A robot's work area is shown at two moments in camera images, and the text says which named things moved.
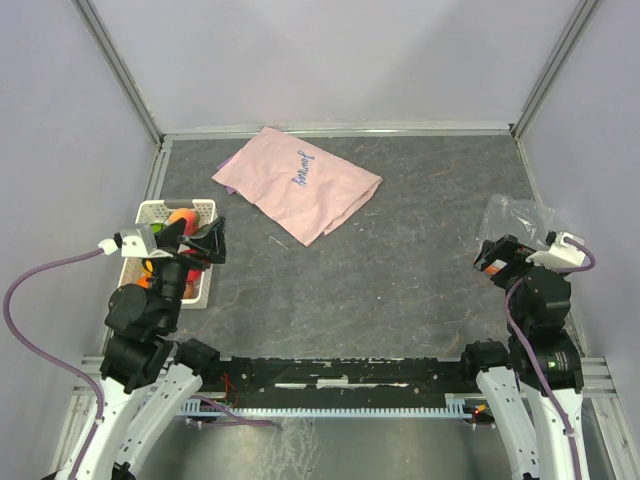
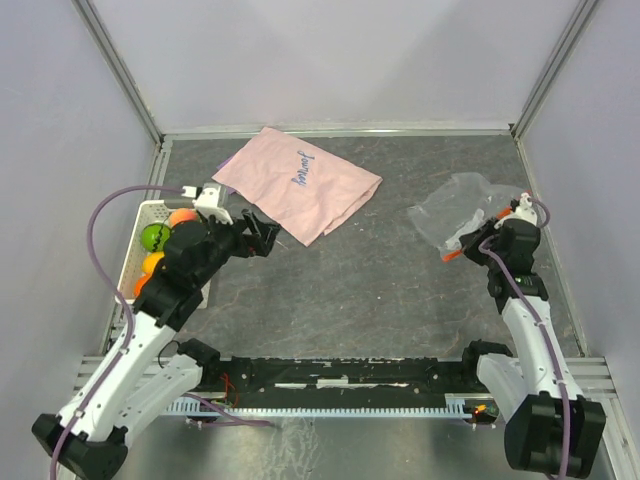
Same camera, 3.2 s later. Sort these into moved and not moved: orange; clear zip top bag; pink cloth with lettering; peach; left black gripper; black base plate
Moved: left black gripper; clear zip top bag
Not moved: pink cloth with lettering; black base plate; orange; peach
